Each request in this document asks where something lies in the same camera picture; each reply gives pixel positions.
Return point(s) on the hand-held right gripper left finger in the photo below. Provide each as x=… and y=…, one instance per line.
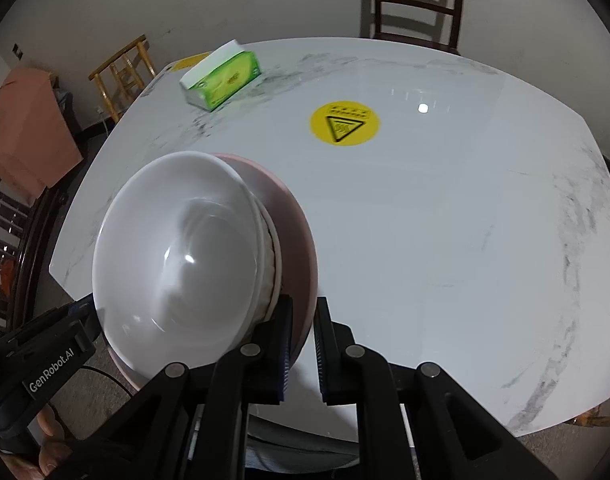
x=285, y=350

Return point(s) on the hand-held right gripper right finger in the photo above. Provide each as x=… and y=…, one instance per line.
x=321, y=350

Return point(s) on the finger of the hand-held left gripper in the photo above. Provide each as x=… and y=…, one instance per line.
x=85, y=312

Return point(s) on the pink bowl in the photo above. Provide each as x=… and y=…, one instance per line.
x=297, y=240

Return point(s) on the white bowl with blue print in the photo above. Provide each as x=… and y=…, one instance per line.
x=185, y=240

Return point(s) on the person's left hand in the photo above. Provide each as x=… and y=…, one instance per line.
x=52, y=435

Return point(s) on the pink cloth cover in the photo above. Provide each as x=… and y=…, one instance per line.
x=25, y=135

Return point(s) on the round yellow warning sticker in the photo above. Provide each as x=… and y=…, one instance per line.
x=345, y=122

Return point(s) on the light bamboo chair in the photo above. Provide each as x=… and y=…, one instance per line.
x=120, y=70

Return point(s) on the yellow table edge sticker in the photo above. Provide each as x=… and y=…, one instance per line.
x=190, y=62

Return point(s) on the green tissue box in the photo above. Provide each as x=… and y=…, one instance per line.
x=220, y=75

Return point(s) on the light wooden chair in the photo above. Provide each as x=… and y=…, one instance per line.
x=592, y=414

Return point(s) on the dark wooden ladder-back chair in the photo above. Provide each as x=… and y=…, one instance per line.
x=417, y=0

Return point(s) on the white wall socket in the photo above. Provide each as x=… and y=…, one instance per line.
x=103, y=114

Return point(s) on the black wall switch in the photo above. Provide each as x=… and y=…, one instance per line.
x=18, y=50

